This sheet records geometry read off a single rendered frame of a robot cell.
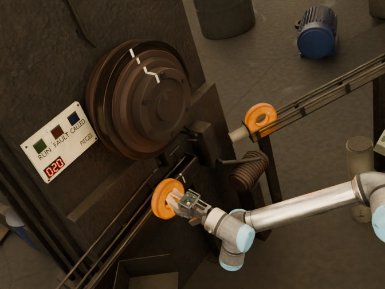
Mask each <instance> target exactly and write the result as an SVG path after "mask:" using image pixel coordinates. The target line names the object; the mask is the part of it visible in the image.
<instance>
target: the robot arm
mask: <svg viewBox="0 0 385 289"><path fill-rule="evenodd" d="M192 192H193V193H195V194H197V196H196V195H194V194H192ZM174 199H175V200H178V201H175V200H174ZM166 201H167V203H168V204H169V206H170V208H171V209H172V211H173V212H174V213H175V214H176V215H178V216H181V218H183V217H185V218H187V219H191V220H190V221H189V223H190V224H191V225H192V226H194V225H197V224H200V223H201V224H202V225H203V226H204V228H205V230H207V231H208V232H209V233H212V234H213V235H214V236H217V237H218V238H220V239H221V240H222V245H221V251H220V255H219V263H220V265H221V266H222V267H223V268H224V269H226V270H228V271H236V270H238V269H240V268H241V267H242V265H243V263H244V257H245V252H247V251H248V250H249V248H250V247H251V245H252V243H253V239H254V237H255V233H257V232H261V231H265V230H268V229H272V228H276V227H279V226H283V225H287V224H291V223H294V222H298V221H302V220H306V219H309V218H313V217H317V216H321V215H324V214H328V213H332V212H336V211H339V210H343V209H347V208H351V207H354V206H358V205H364V206H366V207H367V208H369V207H371V215H372V226H373V228H374V231H375V233H376V235H377V237H378V238H380V239H381V240H382V241H384V242H385V173H381V172H376V171H367V172H363V173H359V174H356V175H355V177H354V179H353V180H352V181H349V182H345V183H341V184H339V185H335V186H331V187H329V188H325V189H322V190H318V191H316V192H312V193H308V194H305V195H302V196H299V197H295V198H291V199H289V200H285V201H282V202H278V203H276V204H272V205H268V206H265V207H262V208H259V209H255V210H251V211H245V210H243V209H235V210H232V211H231V212H230V213H229V214H227V213H226V212H224V211H222V210H221V209H219V208H214V209H213V208H212V207H211V206H210V205H208V204H207V203H205V202H203V201H201V195H199V194H198V193H196V192H194V191H192V190H190V189H189V192H188V191H187V192H186V193H185V194H181V193H180V192H179V190H178V189H177V188H173V191H172V192H171V193H169V194H168V196H167V197H166Z"/></svg>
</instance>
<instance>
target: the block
mask: <svg viewBox="0 0 385 289"><path fill-rule="evenodd" d="M189 129H190V130H192V131H193V132H195V133H196V134H198V136H193V135H189V136H190V138H191V139H198V141H192V145H193V146H194V150H195V153H196V155H197V157H198V161H199V163H200V164H201V165H203V166H206V167H209V168H212V169H215V168H216V167H217V166H218V165H219V163H218V162H217V158H219V159H220V160H222V156H221V152H220V149H219V146H218V143H217V139H216V137H215V134H214V130H213V127H212V124H211V123H208V122H203V121H200V120H196V121H195V122H194V123H193V124H192V125H191V126H190V127H189Z"/></svg>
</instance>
